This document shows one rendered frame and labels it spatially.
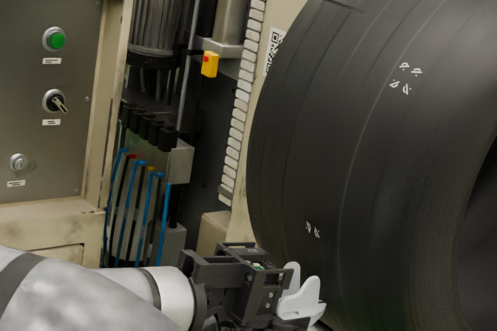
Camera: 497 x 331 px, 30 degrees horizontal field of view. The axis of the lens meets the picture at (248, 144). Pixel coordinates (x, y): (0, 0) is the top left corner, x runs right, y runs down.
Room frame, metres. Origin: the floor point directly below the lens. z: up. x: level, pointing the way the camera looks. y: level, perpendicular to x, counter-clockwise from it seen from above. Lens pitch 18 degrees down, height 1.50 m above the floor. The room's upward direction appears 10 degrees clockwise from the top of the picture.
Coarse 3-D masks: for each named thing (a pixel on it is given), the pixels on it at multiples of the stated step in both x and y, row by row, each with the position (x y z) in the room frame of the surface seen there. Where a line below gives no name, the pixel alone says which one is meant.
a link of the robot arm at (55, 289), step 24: (48, 264) 0.44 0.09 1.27; (72, 264) 0.46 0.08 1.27; (24, 288) 0.42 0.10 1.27; (48, 288) 0.42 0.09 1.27; (72, 288) 0.43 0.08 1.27; (96, 288) 0.44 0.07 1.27; (120, 288) 0.45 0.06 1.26; (24, 312) 0.41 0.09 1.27; (48, 312) 0.41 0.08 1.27; (72, 312) 0.41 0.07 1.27; (96, 312) 0.42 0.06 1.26; (120, 312) 0.43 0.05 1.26; (144, 312) 0.45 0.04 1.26
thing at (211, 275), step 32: (192, 256) 0.84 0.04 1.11; (224, 256) 0.86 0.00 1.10; (256, 256) 0.90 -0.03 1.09; (192, 288) 0.82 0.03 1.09; (224, 288) 0.85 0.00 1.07; (256, 288) 0.85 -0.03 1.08; (288, 288) 0.88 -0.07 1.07; (192, 320) 0.81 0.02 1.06; (224, 320) 0.85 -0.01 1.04; (256, 320) 0.86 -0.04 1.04
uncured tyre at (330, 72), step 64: (320, 0) 1.06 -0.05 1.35; (384, 0) 1.01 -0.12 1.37; (448, 0) 0.96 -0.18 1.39; (320, 64) 1.00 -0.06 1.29; (384, 64) 0.94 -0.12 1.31; (448, 64) 0.91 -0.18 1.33; (256, 128) 1.04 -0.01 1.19; (320, 128) 0.96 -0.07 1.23; (384, 128) 0.90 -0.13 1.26; (448, 128) 0.89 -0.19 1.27; (256, 192) 1.03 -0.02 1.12; (320, 192) 0.94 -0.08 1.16; (384, 192) 0.88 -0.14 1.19; (448, 192) 0.89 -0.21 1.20; (320, 256) 0.94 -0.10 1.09; (384, 256) 0.89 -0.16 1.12; (448, 256) 0.90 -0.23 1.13; (320, 320) 1.06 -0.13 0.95; (384, 320) 0.90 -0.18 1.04; (448, 320) 0.92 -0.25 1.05
